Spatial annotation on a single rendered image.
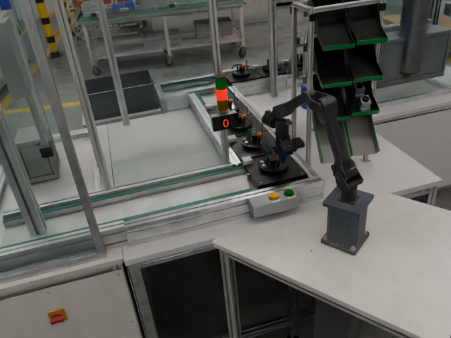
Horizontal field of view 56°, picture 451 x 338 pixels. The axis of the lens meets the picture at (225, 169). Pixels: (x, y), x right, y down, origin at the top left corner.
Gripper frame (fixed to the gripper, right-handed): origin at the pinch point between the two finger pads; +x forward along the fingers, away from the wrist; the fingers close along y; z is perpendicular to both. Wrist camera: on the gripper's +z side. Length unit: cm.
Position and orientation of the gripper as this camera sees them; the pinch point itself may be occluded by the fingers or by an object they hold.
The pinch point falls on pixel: (282, 156)
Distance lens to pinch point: 188.4
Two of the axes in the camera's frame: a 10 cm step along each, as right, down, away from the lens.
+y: 9.6, -2.1, 1.9
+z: 2.7, 4.9, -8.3
